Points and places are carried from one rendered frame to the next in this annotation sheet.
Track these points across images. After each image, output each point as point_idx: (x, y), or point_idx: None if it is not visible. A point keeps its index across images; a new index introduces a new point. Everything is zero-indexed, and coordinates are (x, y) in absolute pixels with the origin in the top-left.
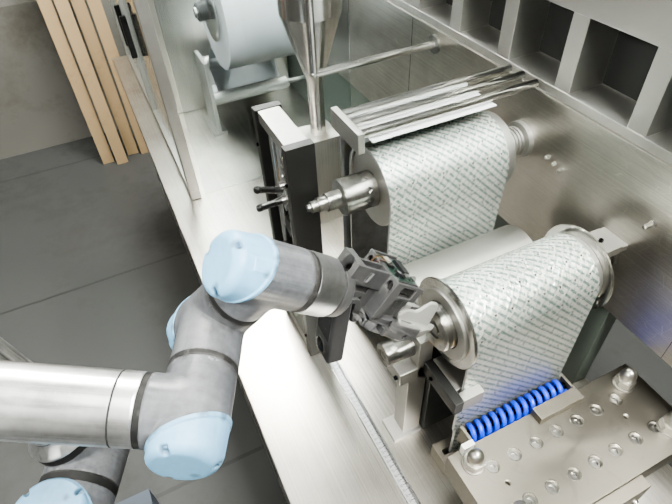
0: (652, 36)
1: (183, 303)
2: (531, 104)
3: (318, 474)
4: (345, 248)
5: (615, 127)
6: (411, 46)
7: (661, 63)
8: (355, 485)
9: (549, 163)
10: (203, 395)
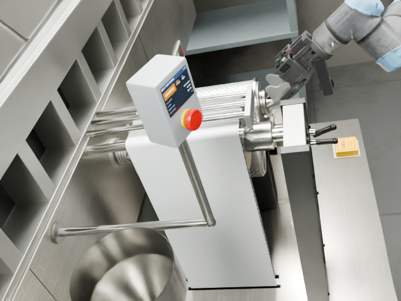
0: (94, 23)
1: (399, 42)
2: (104, 127)
3: (349, 189)
4: (307, 37)
5: (115, 73)
6: (86, 227)
7: (101, 29)
8: (330, 179)
9: (124, 134)
10: (392, 6)
